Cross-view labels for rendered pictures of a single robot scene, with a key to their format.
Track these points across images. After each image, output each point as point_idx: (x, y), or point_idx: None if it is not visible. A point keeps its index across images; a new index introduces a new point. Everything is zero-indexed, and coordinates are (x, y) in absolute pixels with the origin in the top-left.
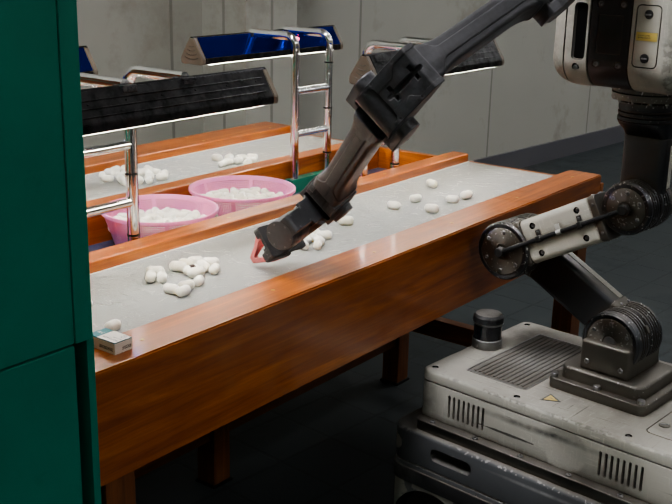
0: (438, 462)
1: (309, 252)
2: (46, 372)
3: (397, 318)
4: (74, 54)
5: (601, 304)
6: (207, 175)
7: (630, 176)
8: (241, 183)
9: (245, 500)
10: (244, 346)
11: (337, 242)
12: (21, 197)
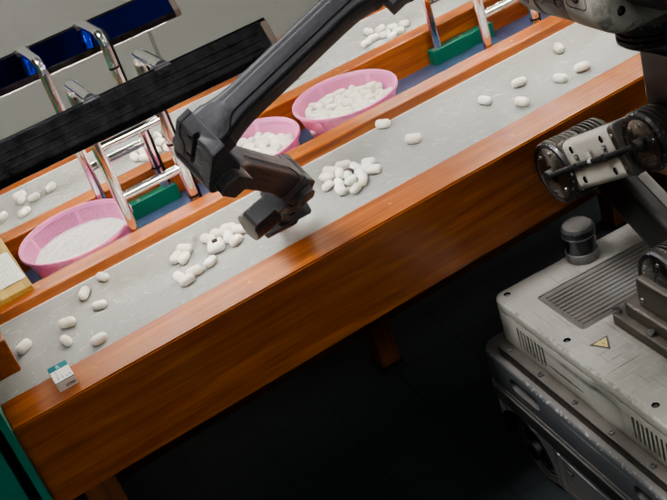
0: (518, 391)
1: (344, 198)
2: None
3: (431, 265)
4: None
5: (661, 233)
6: (329, 73)
7: (653, 97)
8: (359, 78)
9: (405, 386)
10: (208, 351)
11: (384, 178)
12: None
